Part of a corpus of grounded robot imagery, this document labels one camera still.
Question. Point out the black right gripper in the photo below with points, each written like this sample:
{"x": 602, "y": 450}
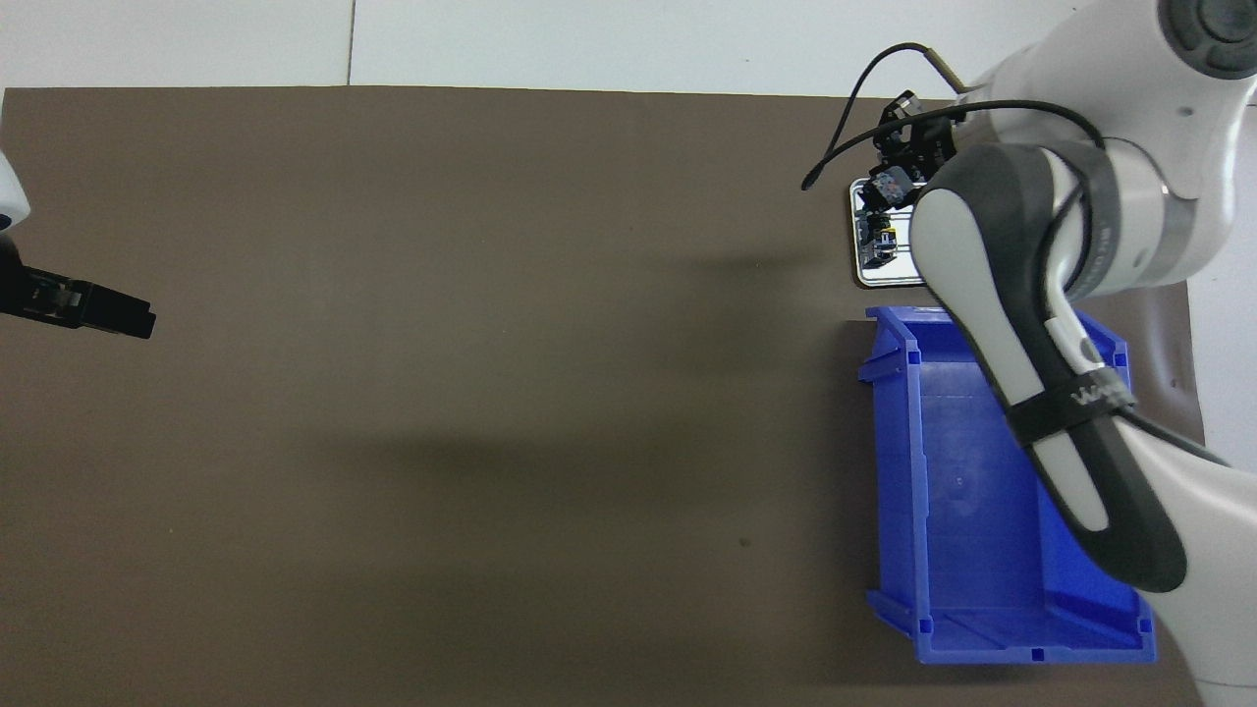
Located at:
{"x": 931, "y": 137}

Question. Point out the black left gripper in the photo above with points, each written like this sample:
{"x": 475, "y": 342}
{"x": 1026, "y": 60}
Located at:
{"x": 10, "y": 280}

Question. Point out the green push button switch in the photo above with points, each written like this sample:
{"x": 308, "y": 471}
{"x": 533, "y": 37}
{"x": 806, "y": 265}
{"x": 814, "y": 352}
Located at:
{"x": 892, "y": 187}
{"x": 881, "y": 241}

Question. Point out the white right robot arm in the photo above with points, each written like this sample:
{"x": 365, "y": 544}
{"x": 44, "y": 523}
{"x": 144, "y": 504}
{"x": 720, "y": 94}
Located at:
{"x": 1080, "y": 245}

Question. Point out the silver metal tray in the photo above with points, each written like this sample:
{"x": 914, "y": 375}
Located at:
{"x": 884, "y": 275}

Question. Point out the blue plastic storage bin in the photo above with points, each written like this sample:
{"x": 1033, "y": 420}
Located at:
{"x": 962, "y": 511}

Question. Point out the brown table mat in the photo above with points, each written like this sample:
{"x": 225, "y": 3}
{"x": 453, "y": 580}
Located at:
{"x": 491, "y": 393}

